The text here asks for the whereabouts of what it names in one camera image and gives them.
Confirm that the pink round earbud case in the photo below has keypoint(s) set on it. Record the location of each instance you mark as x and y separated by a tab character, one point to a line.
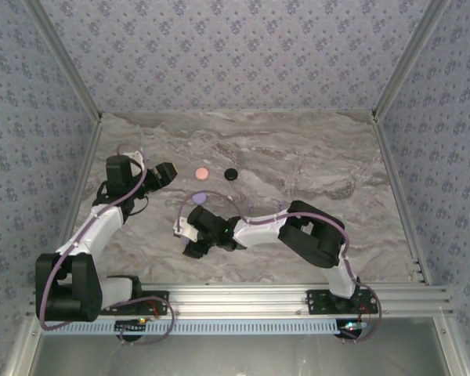
201	173

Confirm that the black round earbud case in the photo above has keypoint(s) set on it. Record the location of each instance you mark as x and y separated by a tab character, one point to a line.
231	173

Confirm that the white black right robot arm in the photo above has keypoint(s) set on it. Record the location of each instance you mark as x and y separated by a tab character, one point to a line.
258	233

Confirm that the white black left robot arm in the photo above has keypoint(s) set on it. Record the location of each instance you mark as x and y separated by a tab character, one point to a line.
94	231

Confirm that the small circuit board with LEDs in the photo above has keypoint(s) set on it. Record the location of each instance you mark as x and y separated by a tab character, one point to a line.
131	326
352	328

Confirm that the grey metal panel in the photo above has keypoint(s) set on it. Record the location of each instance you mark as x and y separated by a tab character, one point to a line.
235	356

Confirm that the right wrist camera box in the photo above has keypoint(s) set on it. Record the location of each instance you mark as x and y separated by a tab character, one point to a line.
184	231

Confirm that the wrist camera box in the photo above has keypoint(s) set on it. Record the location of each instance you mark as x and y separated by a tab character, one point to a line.
135	156
184	231

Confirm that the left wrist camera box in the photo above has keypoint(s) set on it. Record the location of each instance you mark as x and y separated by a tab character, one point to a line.
135	156

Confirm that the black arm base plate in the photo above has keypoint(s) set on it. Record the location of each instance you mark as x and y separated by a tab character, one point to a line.
317	303
160	295

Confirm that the wide aluminium mounting rail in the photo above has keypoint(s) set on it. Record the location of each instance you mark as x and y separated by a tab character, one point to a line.
235	301

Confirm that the aluminium frame post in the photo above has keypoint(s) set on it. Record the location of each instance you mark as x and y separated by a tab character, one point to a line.
452	344
64	58
410	58
22	348

